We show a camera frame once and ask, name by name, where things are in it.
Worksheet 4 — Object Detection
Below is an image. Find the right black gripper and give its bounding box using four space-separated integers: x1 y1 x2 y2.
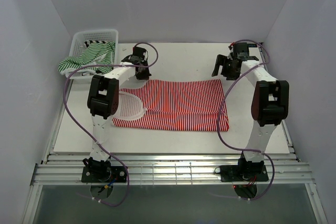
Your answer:
212 55 240 81

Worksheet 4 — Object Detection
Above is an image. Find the red striped tank top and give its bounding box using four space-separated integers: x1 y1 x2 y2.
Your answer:
112 79 229 132

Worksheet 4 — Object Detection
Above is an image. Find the green striped tank top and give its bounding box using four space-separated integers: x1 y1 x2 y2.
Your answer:
58 41 115 76

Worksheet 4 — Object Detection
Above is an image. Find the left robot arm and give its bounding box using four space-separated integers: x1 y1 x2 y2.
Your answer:
83 46 151 182

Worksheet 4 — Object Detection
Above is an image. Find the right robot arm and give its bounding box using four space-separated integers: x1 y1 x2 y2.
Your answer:
212 40 289 182

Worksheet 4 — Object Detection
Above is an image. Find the black white striped tank top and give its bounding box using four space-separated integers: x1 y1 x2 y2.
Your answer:
84 40 107 48

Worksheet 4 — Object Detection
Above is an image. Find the blue table label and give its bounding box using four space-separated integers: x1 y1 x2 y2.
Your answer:
247 43 258 48

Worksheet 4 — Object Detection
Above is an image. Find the white plastic basket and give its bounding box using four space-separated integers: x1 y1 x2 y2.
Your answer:
69 29 119 64

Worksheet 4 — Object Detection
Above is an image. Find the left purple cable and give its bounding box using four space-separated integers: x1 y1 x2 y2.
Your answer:
64 41 159 207

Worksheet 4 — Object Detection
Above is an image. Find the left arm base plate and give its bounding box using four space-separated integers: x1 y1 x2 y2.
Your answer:
81 166 127 183

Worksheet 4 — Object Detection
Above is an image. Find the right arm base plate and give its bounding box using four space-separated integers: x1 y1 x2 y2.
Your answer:
214 165 269 182

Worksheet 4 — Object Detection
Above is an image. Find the aluminium rail frame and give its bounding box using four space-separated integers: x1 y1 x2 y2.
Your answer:
30 42 310 187

